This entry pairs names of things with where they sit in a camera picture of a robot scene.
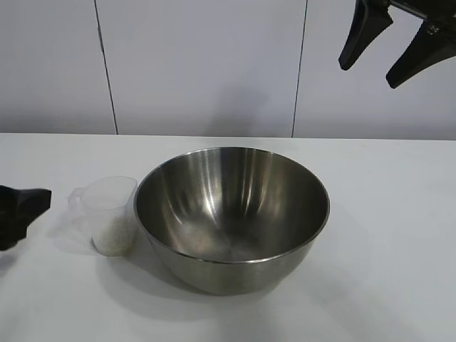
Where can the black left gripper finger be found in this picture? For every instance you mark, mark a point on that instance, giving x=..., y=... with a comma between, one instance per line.
x=28, y=199
x=12, y=235

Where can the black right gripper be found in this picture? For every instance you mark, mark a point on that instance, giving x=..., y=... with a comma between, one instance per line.
x=427, y=10

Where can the translucent plastic measuring cup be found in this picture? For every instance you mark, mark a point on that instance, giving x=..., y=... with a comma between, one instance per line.
x=114, y=199

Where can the white rice grains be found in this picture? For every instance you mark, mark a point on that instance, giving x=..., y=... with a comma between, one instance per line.
x=112, y=238

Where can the stainless steel mixing bowl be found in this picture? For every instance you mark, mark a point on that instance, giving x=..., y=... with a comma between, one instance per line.
x=231, y=221

